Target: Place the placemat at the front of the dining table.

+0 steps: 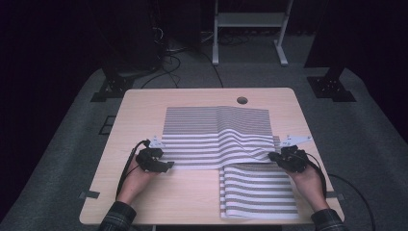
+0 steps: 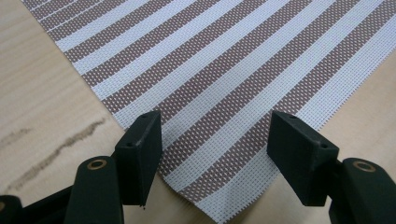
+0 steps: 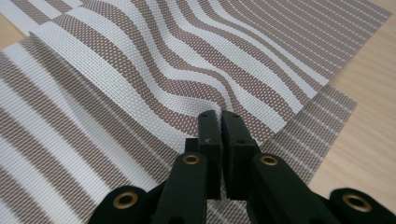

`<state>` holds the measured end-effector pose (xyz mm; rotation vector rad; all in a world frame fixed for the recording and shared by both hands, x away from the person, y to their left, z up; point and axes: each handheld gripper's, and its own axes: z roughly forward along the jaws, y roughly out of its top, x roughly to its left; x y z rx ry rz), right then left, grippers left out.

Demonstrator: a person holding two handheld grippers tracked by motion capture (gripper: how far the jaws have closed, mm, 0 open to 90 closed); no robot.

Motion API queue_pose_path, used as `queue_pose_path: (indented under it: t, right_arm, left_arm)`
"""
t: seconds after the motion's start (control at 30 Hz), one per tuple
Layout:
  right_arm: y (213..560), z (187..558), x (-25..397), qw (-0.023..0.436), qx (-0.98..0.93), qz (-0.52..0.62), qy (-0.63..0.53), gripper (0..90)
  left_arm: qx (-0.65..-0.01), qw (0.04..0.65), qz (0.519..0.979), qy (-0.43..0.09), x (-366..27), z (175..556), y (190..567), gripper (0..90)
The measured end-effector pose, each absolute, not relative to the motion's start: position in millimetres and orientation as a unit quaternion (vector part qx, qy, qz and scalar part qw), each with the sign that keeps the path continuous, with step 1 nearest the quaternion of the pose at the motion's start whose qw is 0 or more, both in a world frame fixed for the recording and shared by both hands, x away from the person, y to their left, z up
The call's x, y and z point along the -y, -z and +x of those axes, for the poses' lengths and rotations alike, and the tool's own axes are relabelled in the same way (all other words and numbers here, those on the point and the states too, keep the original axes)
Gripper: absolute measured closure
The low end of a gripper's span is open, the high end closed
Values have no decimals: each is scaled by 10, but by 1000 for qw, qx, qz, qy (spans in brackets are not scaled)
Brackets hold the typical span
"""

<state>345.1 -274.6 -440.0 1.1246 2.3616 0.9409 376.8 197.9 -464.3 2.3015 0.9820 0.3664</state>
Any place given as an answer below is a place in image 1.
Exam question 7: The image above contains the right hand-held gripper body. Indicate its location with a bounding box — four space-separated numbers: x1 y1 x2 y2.
278 134 313 174

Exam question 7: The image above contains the grey tape strip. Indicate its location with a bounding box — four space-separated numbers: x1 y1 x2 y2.
78 190 101 200
326 191 346 202

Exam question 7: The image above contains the black looped floor cable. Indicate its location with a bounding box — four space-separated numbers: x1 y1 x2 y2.
140 52 182 90

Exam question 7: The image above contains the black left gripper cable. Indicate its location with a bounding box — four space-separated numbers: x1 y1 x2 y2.
115 139 151 200

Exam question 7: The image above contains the white metal stand frame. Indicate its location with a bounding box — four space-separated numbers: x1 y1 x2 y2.
211 0 294 67

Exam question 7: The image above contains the person's left hand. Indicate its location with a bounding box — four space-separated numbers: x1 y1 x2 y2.
116 161 157 207

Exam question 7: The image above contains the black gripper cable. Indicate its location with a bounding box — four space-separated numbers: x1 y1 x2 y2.
301 150 377 231
115 139 151 200

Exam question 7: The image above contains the black floor outlet frame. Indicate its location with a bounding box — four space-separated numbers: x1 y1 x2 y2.
97 115 117 136

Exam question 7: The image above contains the grey white striped towel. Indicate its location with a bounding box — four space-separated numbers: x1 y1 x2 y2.
159 105 280 171

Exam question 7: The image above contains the black metal stand base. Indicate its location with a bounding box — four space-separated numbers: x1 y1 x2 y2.
89 64 137 103
305 62 357 103

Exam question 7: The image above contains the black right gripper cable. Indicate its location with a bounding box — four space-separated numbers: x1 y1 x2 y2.
301 150 377 231

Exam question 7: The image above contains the person's right hand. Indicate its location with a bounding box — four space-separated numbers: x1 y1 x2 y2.
284 164 330 213

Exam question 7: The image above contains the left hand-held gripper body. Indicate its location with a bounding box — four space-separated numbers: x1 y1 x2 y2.
135 135 166 173

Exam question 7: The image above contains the black straight floor cable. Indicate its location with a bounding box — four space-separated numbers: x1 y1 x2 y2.
196 47 225 90

